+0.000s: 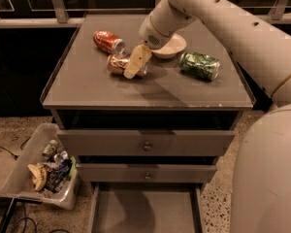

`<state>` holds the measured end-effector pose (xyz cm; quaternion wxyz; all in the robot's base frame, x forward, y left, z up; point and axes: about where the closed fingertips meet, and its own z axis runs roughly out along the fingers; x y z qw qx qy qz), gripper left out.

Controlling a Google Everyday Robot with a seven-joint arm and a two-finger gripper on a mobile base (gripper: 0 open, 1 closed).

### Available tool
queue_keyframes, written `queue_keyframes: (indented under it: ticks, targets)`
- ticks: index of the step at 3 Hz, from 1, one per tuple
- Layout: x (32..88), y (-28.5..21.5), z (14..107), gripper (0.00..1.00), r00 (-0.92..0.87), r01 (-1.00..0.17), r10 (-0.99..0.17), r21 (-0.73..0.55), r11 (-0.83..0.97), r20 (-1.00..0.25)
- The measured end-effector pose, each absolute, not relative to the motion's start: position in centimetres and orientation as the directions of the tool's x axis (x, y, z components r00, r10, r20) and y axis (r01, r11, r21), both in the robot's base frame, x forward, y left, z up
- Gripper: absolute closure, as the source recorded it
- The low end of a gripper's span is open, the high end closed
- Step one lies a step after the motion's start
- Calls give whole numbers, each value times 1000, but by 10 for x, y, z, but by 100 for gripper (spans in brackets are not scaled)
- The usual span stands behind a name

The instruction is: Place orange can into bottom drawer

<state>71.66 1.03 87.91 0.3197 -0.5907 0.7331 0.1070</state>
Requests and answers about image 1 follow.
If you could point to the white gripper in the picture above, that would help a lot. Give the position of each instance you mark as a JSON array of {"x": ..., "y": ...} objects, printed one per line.
[{"x": 150, "y": 33}]

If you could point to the orange soda can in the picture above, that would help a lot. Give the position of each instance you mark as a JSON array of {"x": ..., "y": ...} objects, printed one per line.
[{"x": 116, "y": 63}]

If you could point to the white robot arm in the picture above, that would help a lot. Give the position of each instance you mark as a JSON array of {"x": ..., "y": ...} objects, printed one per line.
[{"x": 261, "y": 197}]

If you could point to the red soda can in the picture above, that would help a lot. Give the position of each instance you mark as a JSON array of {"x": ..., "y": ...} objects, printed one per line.
[{"x": 108, "y": 42}]

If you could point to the green soda can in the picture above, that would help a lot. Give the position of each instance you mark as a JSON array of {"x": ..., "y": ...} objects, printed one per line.
[{"x": 199, "y": 66}]

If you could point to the grey drawer cabinet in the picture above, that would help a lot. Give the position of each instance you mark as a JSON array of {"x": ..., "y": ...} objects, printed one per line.
[{"x": 83, "y": 95}]

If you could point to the grey top drawer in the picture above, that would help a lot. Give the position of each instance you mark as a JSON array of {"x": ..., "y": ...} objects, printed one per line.
[{"x": 146, "y": 142}]

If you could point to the grey drawer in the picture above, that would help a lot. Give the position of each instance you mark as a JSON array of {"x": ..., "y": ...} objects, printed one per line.
[
  {"x": 146, "y": 208},
  {"x": 146, "y": 142},
  {"x": 145, "y": 173}
]

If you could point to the grey middle drawer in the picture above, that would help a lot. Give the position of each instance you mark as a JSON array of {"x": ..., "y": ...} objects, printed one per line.
[{"x": 145, "y": 173}]

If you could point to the small can in bin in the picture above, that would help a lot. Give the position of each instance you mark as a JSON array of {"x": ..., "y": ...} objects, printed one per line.
[{"x": 50, "y": 149}]

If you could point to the grey bottom drawer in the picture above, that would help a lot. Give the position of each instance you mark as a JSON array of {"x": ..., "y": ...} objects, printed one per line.
[{"x": 146, "y": 208}]

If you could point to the white paper bowl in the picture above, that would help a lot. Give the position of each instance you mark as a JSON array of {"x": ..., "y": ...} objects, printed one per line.
[{"x": 172, "y": 48}]

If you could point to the dark blue snack wrapper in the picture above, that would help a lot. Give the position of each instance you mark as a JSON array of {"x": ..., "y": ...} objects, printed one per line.
[{"x": 57, "y": 175}]

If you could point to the tan crumpled bag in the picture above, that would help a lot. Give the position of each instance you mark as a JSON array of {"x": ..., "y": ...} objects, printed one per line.
[{"x": 39, "y": 175}]

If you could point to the clear plastic bin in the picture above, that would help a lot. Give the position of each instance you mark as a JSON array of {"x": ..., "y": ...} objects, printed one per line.
[{"x": 19, "y": 184}]

